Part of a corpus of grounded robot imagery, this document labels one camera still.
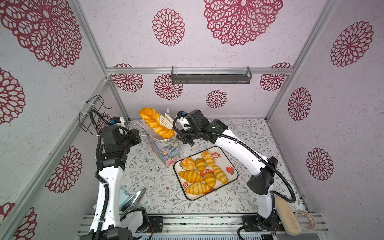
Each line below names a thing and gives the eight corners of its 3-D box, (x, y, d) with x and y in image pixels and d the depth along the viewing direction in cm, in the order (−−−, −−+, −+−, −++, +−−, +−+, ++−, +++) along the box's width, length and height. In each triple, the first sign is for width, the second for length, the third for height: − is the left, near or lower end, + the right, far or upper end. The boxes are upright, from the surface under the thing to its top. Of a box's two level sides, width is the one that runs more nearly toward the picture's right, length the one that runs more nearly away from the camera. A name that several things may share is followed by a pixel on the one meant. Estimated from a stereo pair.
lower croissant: (185, 194, 84) (185, 192, 81) (186, 184, 88) (185, 182, 85) (211, 194, 84) (212, 192, 81) (210, 184, 88) (211, 182, 85)
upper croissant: (179, 183, 88) (178, 180, 85) (179, 172, 93) (179, 169, 90) (202, 183, 88) (203, 180, 85) (202, 172, 93) (202, 169, 90)
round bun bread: (188, 173, 92) (187, 170, 89) (180, 164, 96) (179, 161, 93) (196, 166, 95) (196, 163, 92) (188, 158, 99) (188, 155, 96)
